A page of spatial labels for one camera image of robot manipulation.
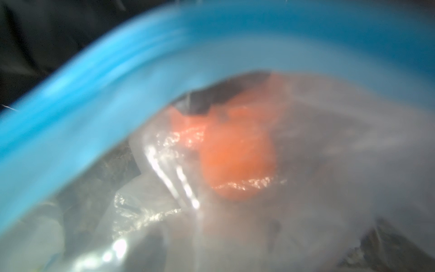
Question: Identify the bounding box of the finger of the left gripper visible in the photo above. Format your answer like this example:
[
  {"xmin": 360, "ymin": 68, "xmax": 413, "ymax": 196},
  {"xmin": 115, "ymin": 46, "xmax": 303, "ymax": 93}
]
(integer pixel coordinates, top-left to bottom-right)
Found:
[{"xmin": 173, "ymin": 71, "xmax": 271, "ymax": 116}]

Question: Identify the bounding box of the bag orange top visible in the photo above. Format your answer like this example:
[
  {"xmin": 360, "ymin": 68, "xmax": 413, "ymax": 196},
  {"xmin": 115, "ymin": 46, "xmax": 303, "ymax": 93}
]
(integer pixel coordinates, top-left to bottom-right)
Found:
[{"xmin": 169, "ymin": 73, "xmax": 286, "ymax": 201}]

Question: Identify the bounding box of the clear zip-top bag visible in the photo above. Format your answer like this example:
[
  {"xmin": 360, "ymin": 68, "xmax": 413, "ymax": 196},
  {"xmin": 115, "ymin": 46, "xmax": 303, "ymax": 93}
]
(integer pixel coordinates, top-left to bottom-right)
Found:
[{"xmin": 1, "ymin": 1, "xmax": 435, "ymax": 272}]

